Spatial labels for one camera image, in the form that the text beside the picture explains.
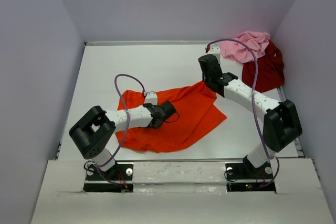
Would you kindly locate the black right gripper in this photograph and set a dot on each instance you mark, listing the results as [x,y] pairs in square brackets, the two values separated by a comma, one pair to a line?
[219,63]

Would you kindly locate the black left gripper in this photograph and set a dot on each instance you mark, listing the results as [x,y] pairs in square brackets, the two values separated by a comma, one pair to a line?
[154,106]

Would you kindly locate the orange t shirt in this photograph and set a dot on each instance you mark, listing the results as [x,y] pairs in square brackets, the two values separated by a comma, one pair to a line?
[196,117]

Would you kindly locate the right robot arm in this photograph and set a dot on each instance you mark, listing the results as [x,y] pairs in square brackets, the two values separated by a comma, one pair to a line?
[278,123]

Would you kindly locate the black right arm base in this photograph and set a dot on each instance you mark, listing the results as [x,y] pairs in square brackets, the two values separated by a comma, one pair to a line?
[240,181]

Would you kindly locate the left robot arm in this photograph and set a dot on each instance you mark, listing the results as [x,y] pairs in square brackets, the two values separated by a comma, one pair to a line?
[95,129]

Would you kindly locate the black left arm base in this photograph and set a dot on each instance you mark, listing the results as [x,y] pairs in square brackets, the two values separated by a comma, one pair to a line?
[118,179]

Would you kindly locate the dark red t shirt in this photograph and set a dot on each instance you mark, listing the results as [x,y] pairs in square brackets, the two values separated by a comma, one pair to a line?
[270,70]

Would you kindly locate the pink t shirt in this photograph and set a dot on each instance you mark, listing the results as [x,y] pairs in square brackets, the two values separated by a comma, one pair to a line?
[256,41]

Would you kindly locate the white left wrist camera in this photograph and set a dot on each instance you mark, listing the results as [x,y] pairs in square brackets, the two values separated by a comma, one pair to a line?
[150,97]

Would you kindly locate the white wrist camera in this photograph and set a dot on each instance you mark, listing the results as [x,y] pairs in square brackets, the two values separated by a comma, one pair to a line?
[150,97]
[214,50]

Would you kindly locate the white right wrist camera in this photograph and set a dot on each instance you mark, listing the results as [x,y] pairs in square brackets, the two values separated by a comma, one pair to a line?
[214,50]

